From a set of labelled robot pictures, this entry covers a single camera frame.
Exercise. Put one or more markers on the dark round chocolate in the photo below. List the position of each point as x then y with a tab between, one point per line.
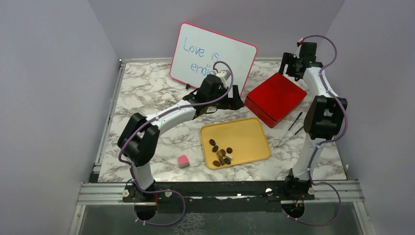
229	150

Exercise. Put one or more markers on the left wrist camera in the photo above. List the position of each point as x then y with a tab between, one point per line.
225	78

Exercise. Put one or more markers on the dark oval chocolate upper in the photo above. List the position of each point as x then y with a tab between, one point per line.
212	142

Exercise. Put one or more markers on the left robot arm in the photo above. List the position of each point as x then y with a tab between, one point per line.
139	139

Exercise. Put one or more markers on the dark oval chocolate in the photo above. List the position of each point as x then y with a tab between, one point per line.
212	142
216	163

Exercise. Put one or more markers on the pink whiteboard eraser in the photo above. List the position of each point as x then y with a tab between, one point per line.
183	161

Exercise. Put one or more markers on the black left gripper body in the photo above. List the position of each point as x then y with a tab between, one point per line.
227	103

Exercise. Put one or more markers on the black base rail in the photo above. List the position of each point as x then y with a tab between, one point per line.
216	197

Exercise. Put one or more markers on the dark oval chocolate front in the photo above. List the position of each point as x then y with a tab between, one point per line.
216	163

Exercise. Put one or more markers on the pink-framed whiteboard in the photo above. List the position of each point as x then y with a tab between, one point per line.
197	49

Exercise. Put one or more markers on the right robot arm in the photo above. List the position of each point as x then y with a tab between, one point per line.
323	120

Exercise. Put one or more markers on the red box lid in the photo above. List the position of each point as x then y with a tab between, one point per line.
274	99

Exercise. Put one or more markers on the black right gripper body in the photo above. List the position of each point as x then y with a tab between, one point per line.
294	59

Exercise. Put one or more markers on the yellow plastic tray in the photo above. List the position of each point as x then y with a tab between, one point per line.
246	138

